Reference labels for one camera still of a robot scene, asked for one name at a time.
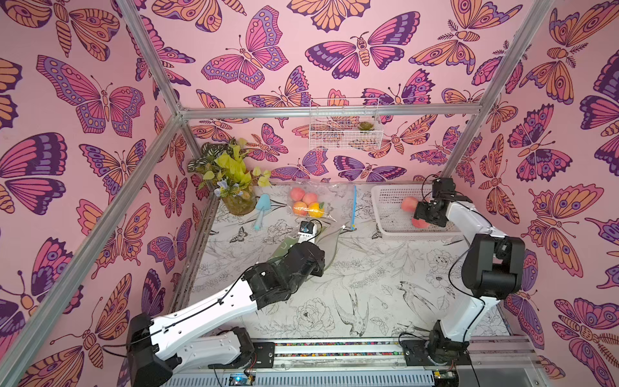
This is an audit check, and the pink peach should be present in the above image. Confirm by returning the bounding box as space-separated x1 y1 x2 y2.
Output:
290 187 306 203
411 218 430 229
401 197 419 213

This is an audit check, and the green printed zip bag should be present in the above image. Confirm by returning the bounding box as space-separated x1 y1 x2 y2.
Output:
268 224 349 270

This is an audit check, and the yellow-orange peach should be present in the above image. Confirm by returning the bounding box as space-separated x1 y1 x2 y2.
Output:
308 203 325 219

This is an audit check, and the clear blue-zipper zip bag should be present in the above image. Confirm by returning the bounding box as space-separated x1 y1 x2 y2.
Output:
287 182 358 232

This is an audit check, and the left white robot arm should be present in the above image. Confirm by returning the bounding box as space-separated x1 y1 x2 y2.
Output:
125 241 326 386

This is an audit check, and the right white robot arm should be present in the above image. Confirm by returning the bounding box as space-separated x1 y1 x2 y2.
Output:
414 177 526 365

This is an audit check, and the white plastic basket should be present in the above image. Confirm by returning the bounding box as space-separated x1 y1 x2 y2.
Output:
371 183 461 240

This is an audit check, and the potted green plant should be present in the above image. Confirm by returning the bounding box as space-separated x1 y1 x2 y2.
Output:
188 139 271 216

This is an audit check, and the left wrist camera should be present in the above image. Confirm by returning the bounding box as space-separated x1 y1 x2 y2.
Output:
298 219 322 243

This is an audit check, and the small succulent in wire basket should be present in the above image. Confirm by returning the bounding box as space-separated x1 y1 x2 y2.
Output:
358 121 375 132

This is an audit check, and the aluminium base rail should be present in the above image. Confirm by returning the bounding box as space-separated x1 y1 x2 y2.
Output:
130 335 547 387

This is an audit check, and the white wire wall basket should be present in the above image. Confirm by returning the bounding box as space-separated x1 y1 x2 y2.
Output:
307 105 384 153

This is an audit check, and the aluminium frame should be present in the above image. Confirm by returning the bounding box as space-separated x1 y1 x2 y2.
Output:
1 1 553 386

